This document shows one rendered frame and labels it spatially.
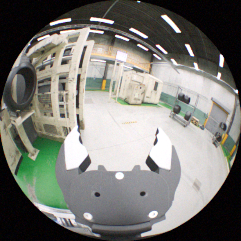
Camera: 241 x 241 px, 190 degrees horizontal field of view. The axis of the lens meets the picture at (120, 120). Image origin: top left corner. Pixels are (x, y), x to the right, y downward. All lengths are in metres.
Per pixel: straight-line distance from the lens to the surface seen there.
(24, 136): 1.59
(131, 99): 4.39
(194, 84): 10.73
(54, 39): 1.17
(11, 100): 1.01
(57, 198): 1.29
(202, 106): 10.21
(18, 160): 1.99
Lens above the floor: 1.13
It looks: 27 degrees down
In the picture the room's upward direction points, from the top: 12 degrees clockwise
